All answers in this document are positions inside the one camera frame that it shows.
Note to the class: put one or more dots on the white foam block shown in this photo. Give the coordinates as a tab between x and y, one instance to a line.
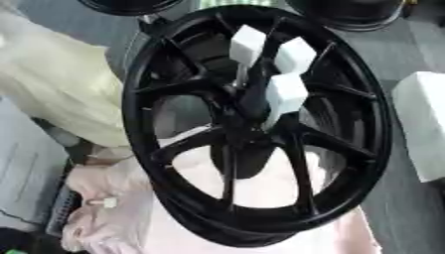
423	125

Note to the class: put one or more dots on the black round wheel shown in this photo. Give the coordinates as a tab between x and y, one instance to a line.
348	13
128	6

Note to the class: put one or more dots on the person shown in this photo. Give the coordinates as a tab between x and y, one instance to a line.
52	86

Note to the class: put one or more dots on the pale pink cloth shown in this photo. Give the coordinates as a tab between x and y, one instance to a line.
116	218

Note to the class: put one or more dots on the black spoked wheel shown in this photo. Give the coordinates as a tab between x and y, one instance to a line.
174	205

